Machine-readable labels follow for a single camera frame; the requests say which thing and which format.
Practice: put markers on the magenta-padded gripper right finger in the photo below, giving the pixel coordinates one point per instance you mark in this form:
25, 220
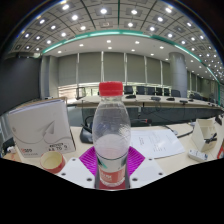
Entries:
136, 162

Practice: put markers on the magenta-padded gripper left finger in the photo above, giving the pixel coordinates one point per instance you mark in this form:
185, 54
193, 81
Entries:
87, 162

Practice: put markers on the clear red-capped water bottle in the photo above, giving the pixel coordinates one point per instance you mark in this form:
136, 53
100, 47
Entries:
111, 133

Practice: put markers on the black desk phone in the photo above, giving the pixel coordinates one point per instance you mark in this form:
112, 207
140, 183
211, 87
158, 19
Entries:
86, 135

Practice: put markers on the white printed paper sheet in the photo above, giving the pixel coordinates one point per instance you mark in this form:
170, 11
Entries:
156, 143

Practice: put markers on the red and cream mug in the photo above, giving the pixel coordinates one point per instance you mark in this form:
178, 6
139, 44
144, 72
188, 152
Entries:
55, 165

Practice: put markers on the white cardboard paper box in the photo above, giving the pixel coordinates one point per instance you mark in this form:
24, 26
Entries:
40, 130

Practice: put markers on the long curved conference desk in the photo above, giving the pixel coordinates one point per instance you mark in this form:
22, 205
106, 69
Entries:
160, 106

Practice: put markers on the small white remote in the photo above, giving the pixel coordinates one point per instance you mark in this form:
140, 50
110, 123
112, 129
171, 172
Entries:
197, 155

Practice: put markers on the row of black office chairs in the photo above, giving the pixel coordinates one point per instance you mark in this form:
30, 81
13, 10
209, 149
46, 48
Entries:
150, 90

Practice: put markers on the open red cardboard box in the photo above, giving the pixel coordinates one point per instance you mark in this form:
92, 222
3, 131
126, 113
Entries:
221, 151

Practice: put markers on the group of ceiling lights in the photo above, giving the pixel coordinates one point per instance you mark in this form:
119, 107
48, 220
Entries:
103, 11

